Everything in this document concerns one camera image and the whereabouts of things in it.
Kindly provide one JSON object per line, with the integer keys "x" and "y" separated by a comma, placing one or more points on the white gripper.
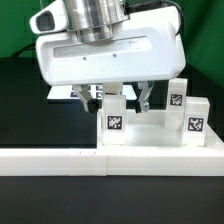
{"x": 147, "y": 47}

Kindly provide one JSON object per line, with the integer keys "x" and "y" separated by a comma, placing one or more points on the white square table top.
{"x": 147, "y": 130}

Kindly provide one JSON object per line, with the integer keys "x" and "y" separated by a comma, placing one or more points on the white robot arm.
{"x": 84, "y": 42}

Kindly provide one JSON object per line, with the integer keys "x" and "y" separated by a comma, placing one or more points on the paper sheet with markers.
{"x": 67, "y": 93}

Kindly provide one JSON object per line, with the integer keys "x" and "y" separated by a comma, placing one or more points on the white L-shaped obstacle fence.
{"x": 105, "y": 161}

